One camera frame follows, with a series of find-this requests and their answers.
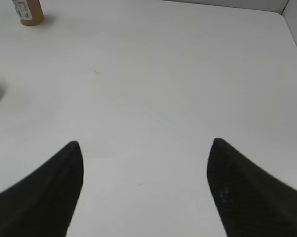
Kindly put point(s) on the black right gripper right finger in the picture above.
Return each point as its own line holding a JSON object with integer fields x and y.
{"x": 250, "y": 201}

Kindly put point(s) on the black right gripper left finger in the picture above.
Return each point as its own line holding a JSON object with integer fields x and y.
{"x": 43, "y": 203}

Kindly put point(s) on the orange juice bottle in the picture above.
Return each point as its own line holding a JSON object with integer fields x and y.
{"x": 29, "y": 12}

